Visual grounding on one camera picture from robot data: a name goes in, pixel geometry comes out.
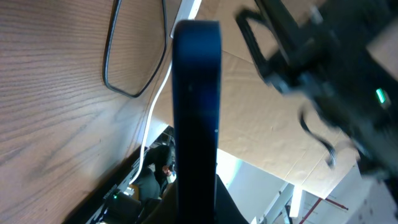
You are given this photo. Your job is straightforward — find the brown cardboard panel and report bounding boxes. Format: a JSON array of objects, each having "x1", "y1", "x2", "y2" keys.
[{"x1": 152, "y1": 0, "x2": 398, "y2": 200}]

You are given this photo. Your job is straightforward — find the black USB charging cable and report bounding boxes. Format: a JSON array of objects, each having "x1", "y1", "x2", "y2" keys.
[{"x1": 102, "y1": 0, "x2": 169, "y2": 99}]

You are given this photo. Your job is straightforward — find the blue Galaxy smartphone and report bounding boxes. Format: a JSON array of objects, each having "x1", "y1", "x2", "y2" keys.
[{"x1": 172, "y1": 20, "x2": 221, "y2": 223}]

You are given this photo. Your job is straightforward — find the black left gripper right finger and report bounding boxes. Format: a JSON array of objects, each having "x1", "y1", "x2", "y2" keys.
[{"x1": 215, "y1": 174, "x2": 249, "y2": 224}]

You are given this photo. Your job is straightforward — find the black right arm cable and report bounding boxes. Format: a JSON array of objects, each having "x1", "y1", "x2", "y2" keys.
[{"x1": 298, "y1": 105, "x2": 338, "y2": 169}]

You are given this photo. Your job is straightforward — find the white power strip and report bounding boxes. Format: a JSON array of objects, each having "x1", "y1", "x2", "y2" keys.
[{"x1": 170, "y1": 0, "x2": 201, "y2": 39}]

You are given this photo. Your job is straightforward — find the person in dark clothes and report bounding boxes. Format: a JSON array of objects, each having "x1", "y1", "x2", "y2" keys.
[{"x1": 132, "y1": 144, "x2": 175, "y2": 202}]

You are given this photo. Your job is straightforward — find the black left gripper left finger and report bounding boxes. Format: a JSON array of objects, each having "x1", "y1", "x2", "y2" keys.
[{"x1": 142, "y1": 183, "x2": 177, "y2": 224}]

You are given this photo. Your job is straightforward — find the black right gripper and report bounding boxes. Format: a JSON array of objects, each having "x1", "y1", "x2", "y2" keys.
[{"x1": 234, "y1": 0, "x2": 371, "y2": 97}]

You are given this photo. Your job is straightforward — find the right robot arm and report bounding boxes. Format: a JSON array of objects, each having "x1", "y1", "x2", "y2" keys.
[{"x1": 235, "y1": 0, "x2": 397, "y2": 179}]

